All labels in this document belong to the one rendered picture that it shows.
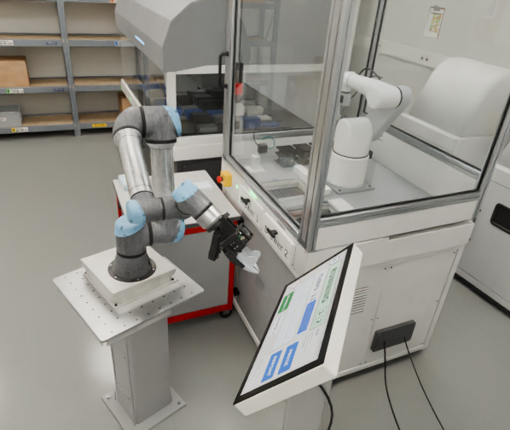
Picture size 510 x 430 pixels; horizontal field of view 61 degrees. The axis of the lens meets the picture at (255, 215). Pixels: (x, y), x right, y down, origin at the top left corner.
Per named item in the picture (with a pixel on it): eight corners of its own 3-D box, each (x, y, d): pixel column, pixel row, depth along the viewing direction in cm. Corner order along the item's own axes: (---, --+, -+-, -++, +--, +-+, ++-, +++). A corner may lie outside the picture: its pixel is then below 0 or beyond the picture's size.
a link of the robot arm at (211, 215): (192, 223, 133) (203, 212, 140) (202, 235, 134) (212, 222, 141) (206, 211, 129) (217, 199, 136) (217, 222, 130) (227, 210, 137)
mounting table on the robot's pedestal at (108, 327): (105, 364, 158) (101, 341, 153) (55, 300, 186) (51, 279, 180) (205, 311, 186) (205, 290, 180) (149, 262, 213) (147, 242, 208)
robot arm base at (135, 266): (127, 284, 169) (126, 263, 164) (105, 267, 177) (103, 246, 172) (159, 269, 179) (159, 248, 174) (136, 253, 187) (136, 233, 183)
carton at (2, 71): (-12, 88, 474) (-18, 61, 460) (-9, 81, 499) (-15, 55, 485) (30, 87, 489) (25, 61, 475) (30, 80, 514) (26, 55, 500)
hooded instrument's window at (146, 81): (167, 146, 277) (165, 72, 255) (122, 79, 417) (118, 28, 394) (321, 132, 320) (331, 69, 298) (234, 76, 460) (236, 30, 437)
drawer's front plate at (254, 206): (259, 229, 214) (261, 209, 209) (238, 202, 237) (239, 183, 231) (263, 229, 215) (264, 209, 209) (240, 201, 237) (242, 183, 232)
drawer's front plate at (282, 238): (289, 265, 189) (292, 244, 184) (262, 231, 212) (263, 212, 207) (292, 264, 190) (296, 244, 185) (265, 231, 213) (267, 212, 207)
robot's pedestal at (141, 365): (131, 442, 201) (118, 317, 163) (101, 398, 219) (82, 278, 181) (186, 405, 219) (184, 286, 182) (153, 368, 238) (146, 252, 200)
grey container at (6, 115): (-18, 128, 490) (-21, 113, 482) (-15, 120, 514) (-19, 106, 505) (22, 126, 505) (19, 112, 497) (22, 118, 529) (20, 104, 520)
